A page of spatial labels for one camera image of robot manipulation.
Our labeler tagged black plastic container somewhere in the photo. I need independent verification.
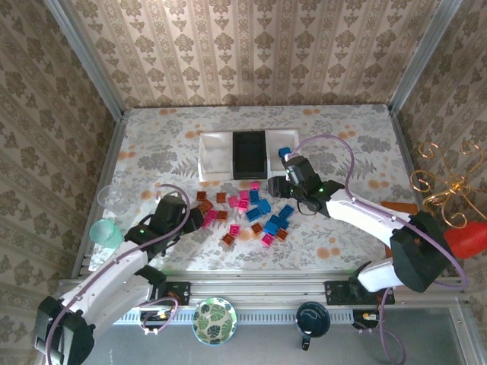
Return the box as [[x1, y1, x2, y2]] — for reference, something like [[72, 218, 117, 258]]
[[231, 130, 268, 181]]

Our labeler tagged teal plastic cup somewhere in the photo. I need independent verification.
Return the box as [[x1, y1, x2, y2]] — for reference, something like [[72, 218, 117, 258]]
[[88, 219, 125, 252]]

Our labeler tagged white plastic container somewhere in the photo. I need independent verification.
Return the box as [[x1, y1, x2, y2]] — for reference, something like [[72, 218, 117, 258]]
[[265, 129, 301, 174], [197, 131, 234, 183]]

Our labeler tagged clear glass cup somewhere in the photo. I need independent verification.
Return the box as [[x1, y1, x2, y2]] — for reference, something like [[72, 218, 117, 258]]
[[97, 184, 129, 214]]

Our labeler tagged brown wooden board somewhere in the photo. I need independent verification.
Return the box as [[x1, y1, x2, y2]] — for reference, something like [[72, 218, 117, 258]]
[[380, 201, 420, 216]]

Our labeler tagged leaf pattern bowl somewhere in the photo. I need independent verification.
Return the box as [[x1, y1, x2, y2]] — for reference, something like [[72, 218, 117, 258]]
[[192, 297, 238, 346]]

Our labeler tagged dark blue mug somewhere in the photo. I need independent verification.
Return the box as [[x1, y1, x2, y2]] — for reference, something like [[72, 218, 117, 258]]
[[296, 301, 332, 352]]

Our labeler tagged red plastic object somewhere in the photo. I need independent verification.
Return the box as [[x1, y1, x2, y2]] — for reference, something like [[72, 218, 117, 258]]
[[442, 219, 487, 260]]

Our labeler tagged purple camera cable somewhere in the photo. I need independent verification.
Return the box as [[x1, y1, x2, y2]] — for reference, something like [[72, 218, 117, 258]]
[[45, 183, 192, 365], [288, 133, 469, 288]]

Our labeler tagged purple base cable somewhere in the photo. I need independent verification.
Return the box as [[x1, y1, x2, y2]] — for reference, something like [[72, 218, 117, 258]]
[[138, 297, 180, 337], [357, 287, 408, 365]]

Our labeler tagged aluminium side rail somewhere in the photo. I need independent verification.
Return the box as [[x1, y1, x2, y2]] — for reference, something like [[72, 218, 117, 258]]
[[387, 106, 431, 229], [71, 113, 130, 281]]

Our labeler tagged long aluminium mounting rail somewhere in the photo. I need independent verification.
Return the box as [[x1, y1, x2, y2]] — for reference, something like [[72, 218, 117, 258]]
[[59, 270, 471, 307]]

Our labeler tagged slotted grey cable duct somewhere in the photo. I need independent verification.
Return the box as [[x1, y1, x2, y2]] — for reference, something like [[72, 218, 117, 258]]
[[113, 306, 381, 326]]

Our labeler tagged gold wire ornament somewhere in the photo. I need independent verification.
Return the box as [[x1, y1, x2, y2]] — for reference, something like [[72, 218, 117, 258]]
[[409, 141, 487, 230]]

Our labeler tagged aluminium frame post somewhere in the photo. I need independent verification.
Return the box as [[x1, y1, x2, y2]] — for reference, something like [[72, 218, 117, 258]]
[[387, 0, 466, 116], [41, 0, 127, 121]]

